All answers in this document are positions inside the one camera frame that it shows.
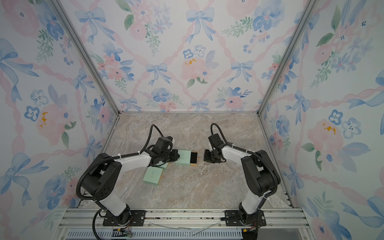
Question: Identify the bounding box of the aluminium frame post right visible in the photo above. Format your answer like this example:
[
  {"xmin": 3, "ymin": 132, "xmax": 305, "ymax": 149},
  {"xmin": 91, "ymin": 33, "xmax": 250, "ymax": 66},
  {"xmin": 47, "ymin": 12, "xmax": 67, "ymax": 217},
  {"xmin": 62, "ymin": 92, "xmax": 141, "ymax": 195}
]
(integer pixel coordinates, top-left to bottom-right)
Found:
[{"xmin": 257, "ymin": 0, "xmax": 319, "ymax": 119}]

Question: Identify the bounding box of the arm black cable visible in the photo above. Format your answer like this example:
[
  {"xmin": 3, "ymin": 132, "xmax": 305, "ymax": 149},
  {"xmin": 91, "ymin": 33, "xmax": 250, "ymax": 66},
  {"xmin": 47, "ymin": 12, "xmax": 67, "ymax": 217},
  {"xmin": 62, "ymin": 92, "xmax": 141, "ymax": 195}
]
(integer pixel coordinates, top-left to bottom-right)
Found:
[
  {"xmin": 75, "ymin": 124, "xmax": 175, "ymax": 240},
  {"xmin": 209, "ymin": 122, "xmax": 282, "ymax": 208}
]

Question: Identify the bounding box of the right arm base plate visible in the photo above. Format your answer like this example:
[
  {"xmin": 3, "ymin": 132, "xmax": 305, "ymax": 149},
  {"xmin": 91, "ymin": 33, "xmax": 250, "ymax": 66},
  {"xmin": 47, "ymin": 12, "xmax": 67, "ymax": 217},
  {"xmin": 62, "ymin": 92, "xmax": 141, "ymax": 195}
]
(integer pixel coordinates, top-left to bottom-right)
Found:
[{"xmin": 220, "ymin": 210, "xmax": 267, "ymax": 227}]

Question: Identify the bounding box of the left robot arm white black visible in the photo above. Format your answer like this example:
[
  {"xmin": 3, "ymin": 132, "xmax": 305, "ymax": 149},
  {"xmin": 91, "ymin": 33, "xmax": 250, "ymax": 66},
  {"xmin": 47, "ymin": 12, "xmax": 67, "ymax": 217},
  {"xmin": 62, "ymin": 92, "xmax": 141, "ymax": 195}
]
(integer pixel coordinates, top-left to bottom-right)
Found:
[{"xmin": 76, "ymin": 136, "xmax": 180, "ymax": 226}]

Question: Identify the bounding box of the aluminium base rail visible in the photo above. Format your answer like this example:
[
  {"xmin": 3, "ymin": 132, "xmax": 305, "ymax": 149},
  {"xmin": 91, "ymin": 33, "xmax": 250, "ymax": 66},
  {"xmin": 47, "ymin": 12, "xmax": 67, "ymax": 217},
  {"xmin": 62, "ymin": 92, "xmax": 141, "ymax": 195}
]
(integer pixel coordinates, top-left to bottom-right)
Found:
[{"xmin": 53, "ymin": 208, "xmax": 315, "ymax": 240}]

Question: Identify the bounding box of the aluminium frame post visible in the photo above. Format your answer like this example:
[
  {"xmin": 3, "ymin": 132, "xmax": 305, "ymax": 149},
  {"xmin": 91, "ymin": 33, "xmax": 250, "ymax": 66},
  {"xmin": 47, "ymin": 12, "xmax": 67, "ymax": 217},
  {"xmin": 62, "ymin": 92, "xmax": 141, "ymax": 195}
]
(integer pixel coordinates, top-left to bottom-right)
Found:
[
  {"xmin": 257, "ymin": 0, "xmax": 319, "ymax": 119},
  {"xmin": 48, "ymin": 0, "xmax": 120, "ymax": 116}
]

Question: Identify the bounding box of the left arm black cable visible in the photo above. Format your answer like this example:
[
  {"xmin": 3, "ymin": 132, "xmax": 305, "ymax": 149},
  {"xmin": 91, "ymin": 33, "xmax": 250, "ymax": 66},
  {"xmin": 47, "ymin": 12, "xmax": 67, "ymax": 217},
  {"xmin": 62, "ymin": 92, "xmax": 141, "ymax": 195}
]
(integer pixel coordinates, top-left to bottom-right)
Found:
[{"xmin": 75, "ymin": 124, "xmax": 175, "ymax": 240}]

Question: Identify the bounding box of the small green jewelry box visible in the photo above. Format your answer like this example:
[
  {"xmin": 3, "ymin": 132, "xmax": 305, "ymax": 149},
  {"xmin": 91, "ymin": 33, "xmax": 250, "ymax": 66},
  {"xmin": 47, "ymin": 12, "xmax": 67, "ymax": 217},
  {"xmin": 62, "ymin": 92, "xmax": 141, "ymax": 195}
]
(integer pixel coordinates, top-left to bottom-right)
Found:
[{"xmin": 143, "ymin": 167, "xmax": 164, "ymax": 185}]

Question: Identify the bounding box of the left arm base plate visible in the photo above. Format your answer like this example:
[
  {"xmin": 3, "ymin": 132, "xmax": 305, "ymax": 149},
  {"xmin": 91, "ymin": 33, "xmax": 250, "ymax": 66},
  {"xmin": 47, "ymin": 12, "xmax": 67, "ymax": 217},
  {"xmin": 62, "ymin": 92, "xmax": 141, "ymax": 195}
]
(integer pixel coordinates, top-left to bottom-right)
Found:
[{"xmin": 103, "ymin": 210, "xmax": 147, "ymax": 227}]

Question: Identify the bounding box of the aluminium frame post left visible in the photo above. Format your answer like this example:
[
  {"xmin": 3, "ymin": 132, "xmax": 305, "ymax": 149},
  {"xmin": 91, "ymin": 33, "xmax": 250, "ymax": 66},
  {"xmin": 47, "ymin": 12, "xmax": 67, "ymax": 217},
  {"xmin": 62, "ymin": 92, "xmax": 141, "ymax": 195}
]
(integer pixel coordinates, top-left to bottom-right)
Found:
[{"xmin": 48, "ymin": 0, "xmax": 120, "ymax": 116}]

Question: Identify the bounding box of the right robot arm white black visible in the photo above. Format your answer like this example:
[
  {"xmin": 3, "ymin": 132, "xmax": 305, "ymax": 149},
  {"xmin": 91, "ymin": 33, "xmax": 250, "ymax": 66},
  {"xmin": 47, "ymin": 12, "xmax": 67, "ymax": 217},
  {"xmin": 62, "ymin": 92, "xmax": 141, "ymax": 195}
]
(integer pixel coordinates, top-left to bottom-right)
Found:
[{"xmin": 204, "ymin": 134, "xmax": 281, "ymax": 227}]

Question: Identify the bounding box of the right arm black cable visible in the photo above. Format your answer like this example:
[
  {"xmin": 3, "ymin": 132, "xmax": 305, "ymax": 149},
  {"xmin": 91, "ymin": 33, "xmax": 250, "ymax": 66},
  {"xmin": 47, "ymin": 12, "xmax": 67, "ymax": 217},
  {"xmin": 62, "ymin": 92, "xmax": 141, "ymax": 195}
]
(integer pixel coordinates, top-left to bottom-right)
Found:
[{"xmin": 209, "ymin": 122, "xmax": 282, "ymax": 208}]

